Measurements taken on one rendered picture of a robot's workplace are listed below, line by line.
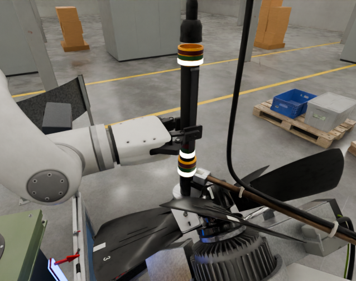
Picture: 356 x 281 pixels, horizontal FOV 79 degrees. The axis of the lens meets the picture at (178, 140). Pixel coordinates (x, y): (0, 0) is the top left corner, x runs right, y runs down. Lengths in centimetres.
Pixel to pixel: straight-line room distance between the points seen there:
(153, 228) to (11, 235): 55
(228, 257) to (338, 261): 171
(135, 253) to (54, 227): 175
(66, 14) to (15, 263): 791
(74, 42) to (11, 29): 259
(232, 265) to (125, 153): 39
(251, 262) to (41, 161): 52
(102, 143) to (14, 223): 72
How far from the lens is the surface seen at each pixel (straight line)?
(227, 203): 65
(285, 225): 78
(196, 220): 65
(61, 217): 237
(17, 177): 32
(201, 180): 50
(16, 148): 31
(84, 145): 38
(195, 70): 39
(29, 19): 465
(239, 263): 63
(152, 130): 40
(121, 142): 38
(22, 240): 98
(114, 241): 66
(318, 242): 77
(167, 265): 77
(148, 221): 66
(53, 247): 221
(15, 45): 646
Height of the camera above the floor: 172
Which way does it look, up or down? 35 degrees down
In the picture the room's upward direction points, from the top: straight up
